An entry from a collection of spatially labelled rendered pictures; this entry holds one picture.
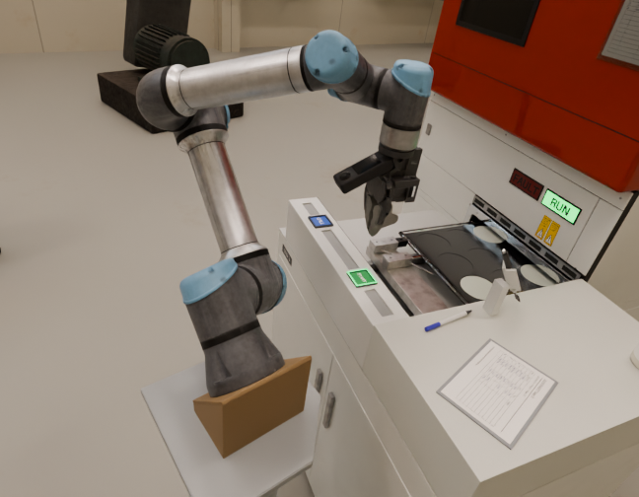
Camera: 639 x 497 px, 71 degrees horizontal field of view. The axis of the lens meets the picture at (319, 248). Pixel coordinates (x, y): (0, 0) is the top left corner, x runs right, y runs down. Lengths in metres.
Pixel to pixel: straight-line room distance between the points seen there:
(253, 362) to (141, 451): 1.15
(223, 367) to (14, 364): 1.58
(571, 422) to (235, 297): 0.64
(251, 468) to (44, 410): 1.34
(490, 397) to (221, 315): 0.51
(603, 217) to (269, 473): 0.97
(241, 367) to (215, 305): 0.12
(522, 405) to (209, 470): 0.57
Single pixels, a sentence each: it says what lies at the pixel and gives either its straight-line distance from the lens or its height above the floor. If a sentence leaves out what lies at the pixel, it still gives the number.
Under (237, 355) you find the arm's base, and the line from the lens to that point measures 0.83.
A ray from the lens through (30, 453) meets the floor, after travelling 2.03.
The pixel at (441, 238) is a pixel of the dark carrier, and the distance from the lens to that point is 1.44.
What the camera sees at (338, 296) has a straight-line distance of 1.10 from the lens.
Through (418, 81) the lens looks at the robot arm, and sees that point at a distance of 0.85.
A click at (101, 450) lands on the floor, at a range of 1.96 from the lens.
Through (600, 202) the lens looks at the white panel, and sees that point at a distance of 1.30.
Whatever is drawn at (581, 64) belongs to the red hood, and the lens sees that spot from 1.29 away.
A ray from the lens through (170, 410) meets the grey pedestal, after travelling 0.99.
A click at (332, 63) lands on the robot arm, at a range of 0.75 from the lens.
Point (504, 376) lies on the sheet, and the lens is 0.96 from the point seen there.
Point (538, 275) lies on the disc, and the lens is 1.42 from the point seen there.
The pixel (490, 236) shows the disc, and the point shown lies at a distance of 1.53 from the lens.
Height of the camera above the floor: 1.62
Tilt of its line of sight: 35 degrees down
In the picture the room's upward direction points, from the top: 8 degrees clockwise
